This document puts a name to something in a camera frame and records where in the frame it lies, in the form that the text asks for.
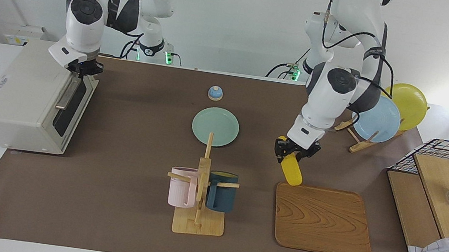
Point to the pink mug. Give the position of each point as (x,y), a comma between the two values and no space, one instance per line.
(179,187)

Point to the dark blue mug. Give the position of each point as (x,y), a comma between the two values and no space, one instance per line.
(221,196)

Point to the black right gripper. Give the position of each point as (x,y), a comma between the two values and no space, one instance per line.
(87,69)

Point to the yellow plate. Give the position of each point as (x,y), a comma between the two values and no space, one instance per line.
(409,106)

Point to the brown table mat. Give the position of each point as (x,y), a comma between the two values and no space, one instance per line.
(128,218)

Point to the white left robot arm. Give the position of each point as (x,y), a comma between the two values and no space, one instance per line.
(329,97)

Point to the light blue plate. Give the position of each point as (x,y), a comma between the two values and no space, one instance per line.
(381,121)

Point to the small blue bell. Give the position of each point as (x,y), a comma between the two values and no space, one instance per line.
(215,93)

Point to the wooden two-level shelf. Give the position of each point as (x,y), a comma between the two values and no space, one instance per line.
(436,182)

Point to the white toaster oven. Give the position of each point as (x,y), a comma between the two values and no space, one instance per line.
(18,92)

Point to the pale green plate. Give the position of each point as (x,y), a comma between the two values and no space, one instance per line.
(216,122)

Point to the wooden mug rack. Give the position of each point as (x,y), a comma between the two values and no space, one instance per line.
(197,225)

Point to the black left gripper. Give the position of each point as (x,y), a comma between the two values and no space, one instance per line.
(302,148)

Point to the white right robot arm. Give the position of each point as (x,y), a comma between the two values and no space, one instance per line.
(85,23)

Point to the white power strip box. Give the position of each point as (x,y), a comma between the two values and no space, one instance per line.
(22,31)

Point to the brown wooden tray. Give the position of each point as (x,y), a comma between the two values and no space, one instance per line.
(321,221)

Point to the wooden plate rack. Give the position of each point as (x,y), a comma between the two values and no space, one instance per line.
(357,147)

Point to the yellow corn cob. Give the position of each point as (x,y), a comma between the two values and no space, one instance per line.
(291,173)

